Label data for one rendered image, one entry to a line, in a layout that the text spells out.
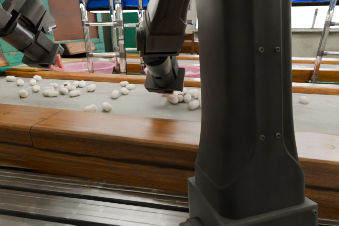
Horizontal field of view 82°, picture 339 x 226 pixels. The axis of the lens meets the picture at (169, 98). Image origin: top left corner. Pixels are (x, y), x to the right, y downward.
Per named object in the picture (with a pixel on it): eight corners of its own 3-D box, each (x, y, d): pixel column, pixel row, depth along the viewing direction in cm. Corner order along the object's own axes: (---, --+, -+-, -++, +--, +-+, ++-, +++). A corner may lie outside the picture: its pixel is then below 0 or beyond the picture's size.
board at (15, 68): (35, 71, 85) (35, 68, 85) (7, 70, 88) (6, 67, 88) (82, 60, 116) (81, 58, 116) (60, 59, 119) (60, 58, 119)
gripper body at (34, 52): (34, 46, 59) (12, 30, 52) (63, 47, 57) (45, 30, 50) (25, 65, 57) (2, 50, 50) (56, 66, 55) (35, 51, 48)
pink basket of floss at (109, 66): (122, 86, 96) (121, 66, 93) (62, 94, 84) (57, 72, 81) (109, 75, 118) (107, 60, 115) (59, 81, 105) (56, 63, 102)
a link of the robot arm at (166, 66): (147, 57, 49) (138, 40, 42) (169, 52, 48) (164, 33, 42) (151, 81, 46) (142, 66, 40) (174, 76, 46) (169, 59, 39)
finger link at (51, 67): (54, 60, 66) (32, 43, 58) (72, 61, 65) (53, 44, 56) (47, 78, 64) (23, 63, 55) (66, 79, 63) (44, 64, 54)
